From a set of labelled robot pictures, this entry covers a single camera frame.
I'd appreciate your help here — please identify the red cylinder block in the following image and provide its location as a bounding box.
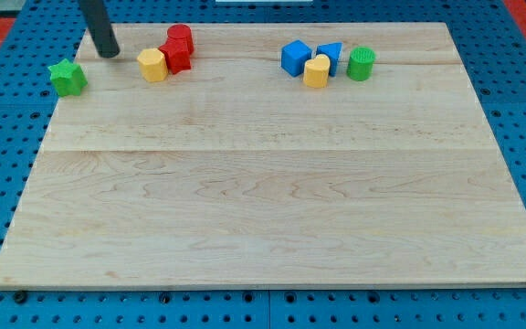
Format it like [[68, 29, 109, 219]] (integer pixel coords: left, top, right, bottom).
[[166, 24, 195, 55]]

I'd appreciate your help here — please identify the green star block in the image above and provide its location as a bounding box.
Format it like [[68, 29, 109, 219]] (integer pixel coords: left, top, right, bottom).
[[48, 58, 88, 97]]

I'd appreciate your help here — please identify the light wooden board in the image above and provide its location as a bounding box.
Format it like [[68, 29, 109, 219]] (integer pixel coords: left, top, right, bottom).
[[0, 23, 526, 291]]

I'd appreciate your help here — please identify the blue cube block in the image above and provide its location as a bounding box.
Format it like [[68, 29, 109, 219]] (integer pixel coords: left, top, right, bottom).
[[280, 39, 311, 77]]

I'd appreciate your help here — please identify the yellow heart block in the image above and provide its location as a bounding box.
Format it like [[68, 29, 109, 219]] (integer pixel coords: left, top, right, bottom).
[[302, 54, 331, 89]]

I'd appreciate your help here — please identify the blue triangle block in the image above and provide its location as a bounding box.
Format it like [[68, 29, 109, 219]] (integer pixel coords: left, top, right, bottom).
[[316, 42, 342, 77]]

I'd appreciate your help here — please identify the red star block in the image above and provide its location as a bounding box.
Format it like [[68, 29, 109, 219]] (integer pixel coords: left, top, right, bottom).
[[158, 39, 192, 74]]

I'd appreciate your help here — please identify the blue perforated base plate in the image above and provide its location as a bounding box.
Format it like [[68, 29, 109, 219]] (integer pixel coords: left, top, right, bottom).
[[0, 0, 526, 328]]

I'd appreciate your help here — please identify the green cylinder block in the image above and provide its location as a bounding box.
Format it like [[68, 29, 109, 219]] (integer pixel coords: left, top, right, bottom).
[[346, 47, 376, 81]]

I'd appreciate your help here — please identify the yellow hexagon block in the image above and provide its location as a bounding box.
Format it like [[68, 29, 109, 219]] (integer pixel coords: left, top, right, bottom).
[[137, 48, 168, 82]]

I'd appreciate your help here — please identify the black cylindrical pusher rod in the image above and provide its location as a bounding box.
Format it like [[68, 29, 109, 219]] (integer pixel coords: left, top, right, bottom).
[[78, 0, 120, 58]]

